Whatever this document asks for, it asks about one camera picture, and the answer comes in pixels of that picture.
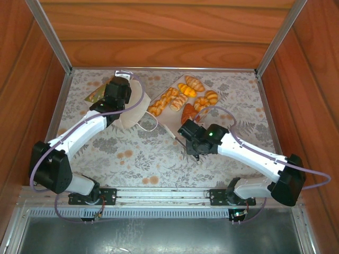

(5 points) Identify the dark brown fake croissant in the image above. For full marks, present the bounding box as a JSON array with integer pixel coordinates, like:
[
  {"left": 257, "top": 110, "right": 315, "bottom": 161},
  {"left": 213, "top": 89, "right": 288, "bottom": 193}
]
[{"left": 181, "top": 103, "right": 199, "bottom": 125}]

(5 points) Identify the knotted round fake bread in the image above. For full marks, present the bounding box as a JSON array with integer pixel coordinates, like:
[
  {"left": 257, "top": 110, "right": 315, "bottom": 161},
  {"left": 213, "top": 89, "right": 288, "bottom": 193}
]
[{"left": 193, "top": 96, "right": 211, "bottom": 113}]

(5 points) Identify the oval scored fake roll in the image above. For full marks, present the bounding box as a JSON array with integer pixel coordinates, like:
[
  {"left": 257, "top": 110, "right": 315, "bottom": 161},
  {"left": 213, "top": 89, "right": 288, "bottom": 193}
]
[{"left": 169, "top": 94, "right": 189, "bottom": 112}]

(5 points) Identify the white floral paper bag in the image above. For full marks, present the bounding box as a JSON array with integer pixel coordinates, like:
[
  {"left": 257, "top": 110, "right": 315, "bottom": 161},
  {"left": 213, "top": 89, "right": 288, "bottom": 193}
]
[{"left": 84, "top": 76, "right": 159, "bottom": 132}]

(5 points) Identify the long braided fake bread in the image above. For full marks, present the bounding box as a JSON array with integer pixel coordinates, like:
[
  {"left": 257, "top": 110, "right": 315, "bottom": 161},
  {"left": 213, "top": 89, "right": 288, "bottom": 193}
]
[{"left": 147, "top": 87, "right": 180, "bottom": 117}]

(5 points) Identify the yellow orange fake bun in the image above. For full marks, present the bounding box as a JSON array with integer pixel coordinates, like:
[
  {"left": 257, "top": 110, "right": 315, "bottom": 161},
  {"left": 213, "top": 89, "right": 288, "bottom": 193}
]
[{"left": 177, "top": 83, "right": 198, "bottom": 98}]

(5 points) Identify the golden striped fake croissant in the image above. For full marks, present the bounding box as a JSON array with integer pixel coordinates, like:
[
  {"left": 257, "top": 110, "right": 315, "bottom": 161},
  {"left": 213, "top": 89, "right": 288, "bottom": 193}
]
[{"left": 184, "top": 75, "right": 206, "bottom": 93}]

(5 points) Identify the pink square tray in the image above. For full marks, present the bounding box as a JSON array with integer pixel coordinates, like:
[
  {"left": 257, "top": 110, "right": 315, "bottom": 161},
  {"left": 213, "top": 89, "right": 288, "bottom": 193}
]
[{"left": 147, "top": 75, "right": 222, "bottom": 140}]

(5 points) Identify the grey floral tablecloth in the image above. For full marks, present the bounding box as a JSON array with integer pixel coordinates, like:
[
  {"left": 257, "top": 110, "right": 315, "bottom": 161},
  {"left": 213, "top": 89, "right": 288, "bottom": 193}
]
[{"left": 43, "top": 69, "right": 289, "bottom": 187}]

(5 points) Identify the small circuit board green light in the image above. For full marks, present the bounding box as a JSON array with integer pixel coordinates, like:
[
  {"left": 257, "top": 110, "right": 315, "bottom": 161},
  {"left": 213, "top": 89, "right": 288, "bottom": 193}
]
[{"left": 229, "top": 208, "right": 249, "bottom": 225}]

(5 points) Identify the shiny steel sheet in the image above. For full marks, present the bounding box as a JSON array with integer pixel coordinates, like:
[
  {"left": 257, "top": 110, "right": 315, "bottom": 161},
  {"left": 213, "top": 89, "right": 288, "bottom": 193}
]
[{"left": 15, "top": 215, "right": 321, "bottom": 254}]

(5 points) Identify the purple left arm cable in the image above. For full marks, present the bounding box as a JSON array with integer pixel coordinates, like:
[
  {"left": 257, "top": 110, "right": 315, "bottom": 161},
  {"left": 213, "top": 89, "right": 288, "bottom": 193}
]
[{"left": 29, "top": 69, "right": 146, "bottom": 224}]

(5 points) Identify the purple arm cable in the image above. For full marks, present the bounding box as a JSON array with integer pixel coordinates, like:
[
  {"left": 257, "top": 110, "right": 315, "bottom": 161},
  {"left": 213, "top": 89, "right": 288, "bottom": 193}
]
[
  {"left": 193, "top": 106, "right": 332, "bottom": 224},
  {"left": 29, "top": 69, "right": 146, "bottom": 224}
]

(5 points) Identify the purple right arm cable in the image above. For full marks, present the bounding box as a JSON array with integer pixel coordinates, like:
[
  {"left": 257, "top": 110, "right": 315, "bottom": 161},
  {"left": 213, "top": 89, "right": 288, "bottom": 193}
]
[{"left": 193, "top": 106, "right": 332, "bottom": 224}]

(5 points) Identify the aluminium table edge rail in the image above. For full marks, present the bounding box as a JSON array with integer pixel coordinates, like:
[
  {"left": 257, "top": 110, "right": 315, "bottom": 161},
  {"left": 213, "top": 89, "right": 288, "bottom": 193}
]
[
  {"left": 70, "top": 66, "right": 257, "bottom": 72},
  {"left": 29, "top": 74, "right": 72, "bottom": 186},
  {"left": 254, "top": 72, "right": 292, "bottom": 187}
]

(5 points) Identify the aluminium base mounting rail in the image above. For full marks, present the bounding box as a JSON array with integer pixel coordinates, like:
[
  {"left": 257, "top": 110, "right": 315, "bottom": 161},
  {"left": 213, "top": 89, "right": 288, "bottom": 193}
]
[{"left": 17, "top": 185, "right": 304, "bottom": 208}]

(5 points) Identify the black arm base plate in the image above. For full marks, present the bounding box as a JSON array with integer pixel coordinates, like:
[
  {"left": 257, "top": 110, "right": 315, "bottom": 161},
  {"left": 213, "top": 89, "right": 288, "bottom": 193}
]
[
  {"left": 208, "top": 188, "right": 257, "bottom": 207},
  {"left": 68, "top": 187, "right": 118, "bottom": 206}
]

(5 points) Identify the aluminium frame post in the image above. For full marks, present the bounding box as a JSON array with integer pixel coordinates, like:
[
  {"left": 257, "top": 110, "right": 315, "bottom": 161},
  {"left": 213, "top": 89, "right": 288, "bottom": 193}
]
[
  {"left": 25, "top": 0, "right": 74, "bottom": 76},
  {"left": 254, "top": 0, "right": 309, "bottom": 77}
]

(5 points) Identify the grey slotted cable duct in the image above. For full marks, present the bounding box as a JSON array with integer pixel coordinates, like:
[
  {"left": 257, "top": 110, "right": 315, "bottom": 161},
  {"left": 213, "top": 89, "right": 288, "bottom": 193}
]
[{"left": 26, "top": 207, "right": 231, "bottom": 219}]

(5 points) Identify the small wired connector plug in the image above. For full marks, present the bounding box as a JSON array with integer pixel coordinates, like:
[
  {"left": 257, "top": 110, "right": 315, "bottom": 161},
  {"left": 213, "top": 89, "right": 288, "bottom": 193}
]
[{"left": 94, "top": 195, "right": 107, "bottom": 221}]

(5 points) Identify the aluminium lower frame rail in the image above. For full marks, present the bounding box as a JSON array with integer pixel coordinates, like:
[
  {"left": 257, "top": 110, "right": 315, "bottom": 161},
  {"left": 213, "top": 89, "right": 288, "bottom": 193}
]
[
  {"left": 291, "top": 207, "right": 317, "bottom": 254},
  {"left": 4, "top": 206, "right": 30, "bottom": 254}
]

